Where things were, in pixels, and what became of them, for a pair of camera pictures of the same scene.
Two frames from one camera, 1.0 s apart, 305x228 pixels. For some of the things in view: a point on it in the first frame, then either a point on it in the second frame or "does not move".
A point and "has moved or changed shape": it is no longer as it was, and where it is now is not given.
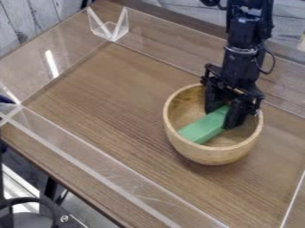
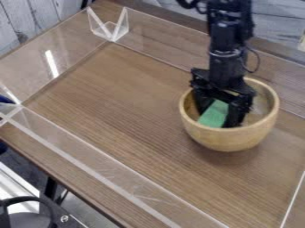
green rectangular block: [206, 126] has moved or changed shape
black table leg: [51, 188] does not move
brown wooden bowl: [226, 148] has moved or changed shape
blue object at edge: [6, 100] does not move
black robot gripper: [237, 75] to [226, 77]
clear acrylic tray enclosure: [83, 89] does not move
